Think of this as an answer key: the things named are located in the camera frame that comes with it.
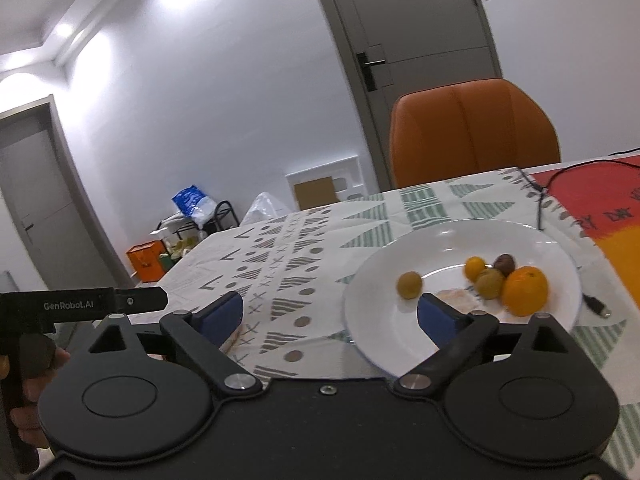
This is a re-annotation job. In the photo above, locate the small yellow kumquat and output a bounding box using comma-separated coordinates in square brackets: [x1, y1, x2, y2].
[463, 256, 487, 282]

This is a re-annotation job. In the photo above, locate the brown cardboard sheet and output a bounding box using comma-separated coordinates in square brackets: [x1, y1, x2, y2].
[293, 176, 335, 209]

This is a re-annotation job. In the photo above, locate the red orange cartoon mat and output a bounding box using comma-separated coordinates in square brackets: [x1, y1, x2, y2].
[527, 152, 640, 311]

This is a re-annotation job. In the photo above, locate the black charging cable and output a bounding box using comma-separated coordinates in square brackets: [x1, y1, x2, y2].
[514, 147, 640, 318]

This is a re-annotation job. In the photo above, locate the blue white bag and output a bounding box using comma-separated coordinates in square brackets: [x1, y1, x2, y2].
[171, 186, 218, 228]

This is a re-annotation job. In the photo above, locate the grey side door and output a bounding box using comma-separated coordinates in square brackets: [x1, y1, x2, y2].
[0, 97, 136, 293]

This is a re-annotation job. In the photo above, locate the black metal rack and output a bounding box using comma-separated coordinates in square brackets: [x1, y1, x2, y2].
[200, 200, 238, 235]

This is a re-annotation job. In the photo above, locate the white enamel plate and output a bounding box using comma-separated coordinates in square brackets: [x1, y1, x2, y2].
[344, 218, 583, 380]

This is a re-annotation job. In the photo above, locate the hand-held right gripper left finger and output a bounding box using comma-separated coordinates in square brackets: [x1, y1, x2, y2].
[86, 290, 263, 401]

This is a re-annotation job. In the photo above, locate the peeled pomelo piece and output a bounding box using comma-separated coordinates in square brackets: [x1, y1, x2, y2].
[434, 287, 483, 313]
[220, 322, 247, 356]

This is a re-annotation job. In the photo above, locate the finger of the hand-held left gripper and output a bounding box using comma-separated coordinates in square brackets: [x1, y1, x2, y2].
[112, 285, 169, 313]

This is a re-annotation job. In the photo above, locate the large orange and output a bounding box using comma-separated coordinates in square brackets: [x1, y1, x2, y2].
[501, 266, 548, 317]

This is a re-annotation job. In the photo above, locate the clear plastic bag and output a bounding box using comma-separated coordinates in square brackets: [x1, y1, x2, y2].
[240, 191, 293, 226]

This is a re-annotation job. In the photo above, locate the white foam packaging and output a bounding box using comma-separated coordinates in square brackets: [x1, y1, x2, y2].
[285, 155, 362, 211]

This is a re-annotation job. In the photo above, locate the person's left hand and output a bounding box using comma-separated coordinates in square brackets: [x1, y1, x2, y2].
[9, 347, 72, 453]

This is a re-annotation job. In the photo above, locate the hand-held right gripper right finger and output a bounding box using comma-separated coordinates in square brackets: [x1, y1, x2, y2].
[394, 292, 598, 403]

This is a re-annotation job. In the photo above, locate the black door lock handle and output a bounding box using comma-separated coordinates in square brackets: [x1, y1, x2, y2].
[356, 50, 388, 92]

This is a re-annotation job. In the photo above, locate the orange box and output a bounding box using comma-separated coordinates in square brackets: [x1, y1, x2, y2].
[125, 241, 168, 283]

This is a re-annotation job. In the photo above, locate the yellow-green round fruit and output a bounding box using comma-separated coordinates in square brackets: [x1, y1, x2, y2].
[396, 271, 423, 301]
[474, 267, 507, 300]

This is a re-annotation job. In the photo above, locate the orange leather chair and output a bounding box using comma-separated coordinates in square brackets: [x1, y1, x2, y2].
[389, 79, 562, 191]

